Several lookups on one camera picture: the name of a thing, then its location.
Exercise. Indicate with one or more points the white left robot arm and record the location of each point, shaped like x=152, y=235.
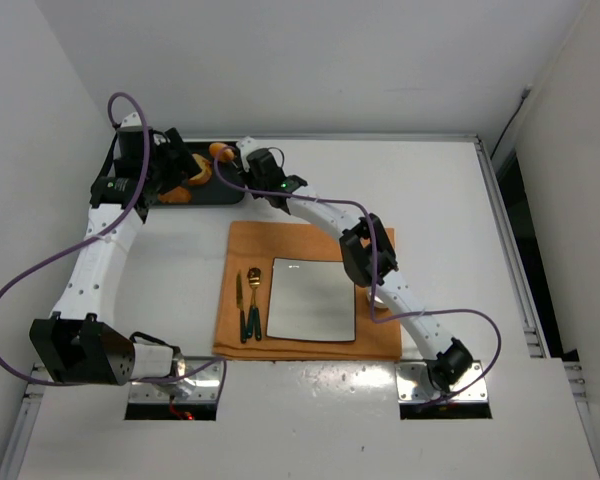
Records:
x=78, y=343

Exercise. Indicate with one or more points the black plastic tray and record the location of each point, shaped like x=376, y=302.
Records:
x=214, y=192

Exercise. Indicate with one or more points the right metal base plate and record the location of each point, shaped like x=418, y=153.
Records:
x=415, y=387

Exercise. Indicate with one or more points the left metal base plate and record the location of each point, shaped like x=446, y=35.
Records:
x=201, y=384

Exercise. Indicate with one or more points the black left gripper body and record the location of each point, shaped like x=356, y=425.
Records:
x=178, y=157

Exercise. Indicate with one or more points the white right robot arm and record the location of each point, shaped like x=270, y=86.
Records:
x=368, y=256

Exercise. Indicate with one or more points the metal cup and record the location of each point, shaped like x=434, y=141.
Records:
x=377, y=303

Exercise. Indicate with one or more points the brown croissant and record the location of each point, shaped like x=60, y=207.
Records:
x=179, y=196

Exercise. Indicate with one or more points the orange cloth placemat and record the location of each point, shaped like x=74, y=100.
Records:
x=258, y=244

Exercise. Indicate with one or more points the gold knife green handle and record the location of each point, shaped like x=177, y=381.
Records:
x=240, y=306

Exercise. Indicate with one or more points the white square plate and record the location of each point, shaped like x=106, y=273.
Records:
x=311, y=301

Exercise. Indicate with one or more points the round orange bread roll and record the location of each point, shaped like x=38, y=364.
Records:
x=222, y=152

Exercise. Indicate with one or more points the metal base plate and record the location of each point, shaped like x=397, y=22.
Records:
x=201, y=384
x=415, y=387

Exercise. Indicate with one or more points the sliced bread piece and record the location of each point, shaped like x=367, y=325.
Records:
x=205, y=173

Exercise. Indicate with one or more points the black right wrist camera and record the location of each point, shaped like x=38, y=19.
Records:
x=264, y=172

